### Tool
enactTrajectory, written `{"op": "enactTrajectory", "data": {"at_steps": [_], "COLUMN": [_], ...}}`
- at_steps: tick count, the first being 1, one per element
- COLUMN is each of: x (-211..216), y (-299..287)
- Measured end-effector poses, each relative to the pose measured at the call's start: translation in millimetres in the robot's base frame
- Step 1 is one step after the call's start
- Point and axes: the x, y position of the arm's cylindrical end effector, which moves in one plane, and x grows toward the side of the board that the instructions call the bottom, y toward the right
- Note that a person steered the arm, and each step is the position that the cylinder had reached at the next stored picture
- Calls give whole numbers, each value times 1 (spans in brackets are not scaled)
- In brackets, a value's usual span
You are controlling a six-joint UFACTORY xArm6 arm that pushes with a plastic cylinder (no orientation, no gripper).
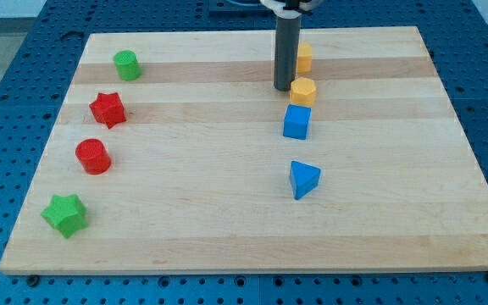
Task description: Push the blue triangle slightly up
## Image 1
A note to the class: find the red star block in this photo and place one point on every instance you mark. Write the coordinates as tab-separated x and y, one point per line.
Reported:
108	109

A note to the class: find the yellow hexagon block front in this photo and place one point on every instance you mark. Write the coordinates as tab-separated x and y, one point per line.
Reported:
303	92

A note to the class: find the yellow block behind rod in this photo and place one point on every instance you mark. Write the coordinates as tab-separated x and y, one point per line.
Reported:
304	58

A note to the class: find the red cylinder block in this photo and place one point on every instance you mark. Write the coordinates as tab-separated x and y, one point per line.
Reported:
93	156

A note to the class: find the green star block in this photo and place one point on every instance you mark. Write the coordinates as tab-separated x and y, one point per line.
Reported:
66	214

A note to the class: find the blue triangle block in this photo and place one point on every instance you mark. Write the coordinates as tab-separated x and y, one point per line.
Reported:
303	178

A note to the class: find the light wooden board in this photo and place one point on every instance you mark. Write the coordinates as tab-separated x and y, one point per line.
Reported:
199	181

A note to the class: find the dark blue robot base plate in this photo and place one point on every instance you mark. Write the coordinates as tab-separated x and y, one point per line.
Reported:
237	8

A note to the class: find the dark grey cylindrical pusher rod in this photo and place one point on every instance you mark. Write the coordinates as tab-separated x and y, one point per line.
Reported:
286	42

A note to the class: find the blue cube block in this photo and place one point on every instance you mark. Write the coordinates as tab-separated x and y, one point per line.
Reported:
296	122

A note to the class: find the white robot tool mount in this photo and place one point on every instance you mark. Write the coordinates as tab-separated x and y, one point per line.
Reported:
291	9

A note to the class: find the green cylinder block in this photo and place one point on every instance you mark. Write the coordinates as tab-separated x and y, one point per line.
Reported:
127	65

